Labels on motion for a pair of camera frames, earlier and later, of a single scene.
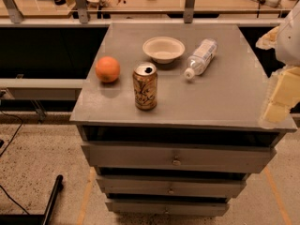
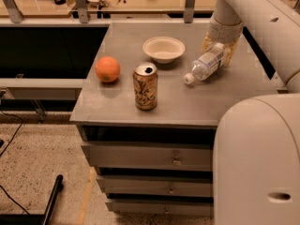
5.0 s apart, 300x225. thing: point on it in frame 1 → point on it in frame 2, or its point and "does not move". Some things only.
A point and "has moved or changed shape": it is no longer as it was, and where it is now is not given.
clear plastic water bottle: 202,57 has moved or changed shape
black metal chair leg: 36,218 does not move
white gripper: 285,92 → 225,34
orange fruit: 107,68 does not move
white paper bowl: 163,50 does not move
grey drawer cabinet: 169,118 does not move
